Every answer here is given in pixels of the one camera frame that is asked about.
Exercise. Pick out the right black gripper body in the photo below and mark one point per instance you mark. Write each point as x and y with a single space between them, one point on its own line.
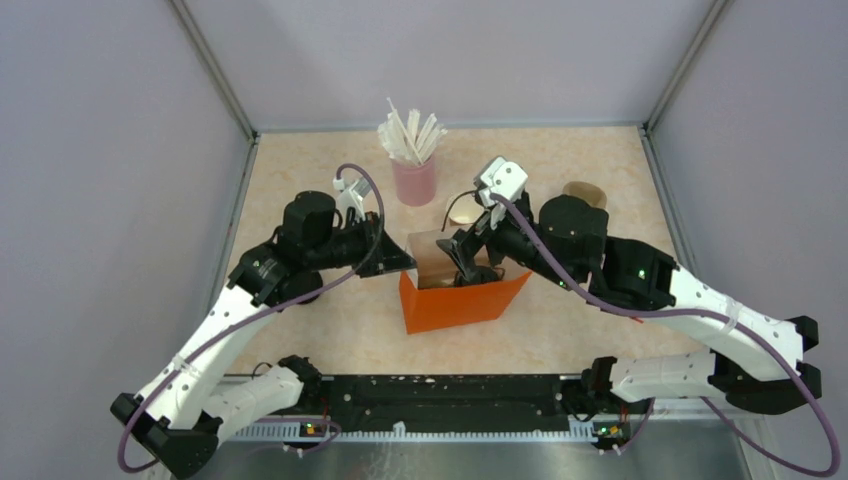
514 239

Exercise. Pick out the orange paper bag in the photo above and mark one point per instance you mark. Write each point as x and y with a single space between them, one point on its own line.
431 301

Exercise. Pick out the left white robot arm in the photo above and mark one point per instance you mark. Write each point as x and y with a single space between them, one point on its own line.
175 423

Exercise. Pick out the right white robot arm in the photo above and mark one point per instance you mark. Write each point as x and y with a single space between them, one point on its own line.
753 361

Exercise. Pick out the stack of brown paper cups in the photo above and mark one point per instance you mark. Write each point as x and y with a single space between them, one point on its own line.
462 209

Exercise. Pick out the black plastic lid stack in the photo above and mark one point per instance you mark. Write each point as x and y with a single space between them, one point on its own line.
300 284

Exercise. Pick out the pink cylindrical straw holder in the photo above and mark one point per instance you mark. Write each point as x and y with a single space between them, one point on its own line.
415 185

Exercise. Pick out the bundle of white wrapped straws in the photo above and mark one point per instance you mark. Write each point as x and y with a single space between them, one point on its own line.
410 141

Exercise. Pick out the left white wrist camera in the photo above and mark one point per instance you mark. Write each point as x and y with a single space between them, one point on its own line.
350 199

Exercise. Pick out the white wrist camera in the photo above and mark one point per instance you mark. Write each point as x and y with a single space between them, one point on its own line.
501 177
350 199

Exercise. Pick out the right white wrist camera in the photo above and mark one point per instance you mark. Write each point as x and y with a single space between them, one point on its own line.
501 177

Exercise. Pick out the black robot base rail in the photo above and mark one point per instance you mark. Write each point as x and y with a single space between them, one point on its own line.
498 404

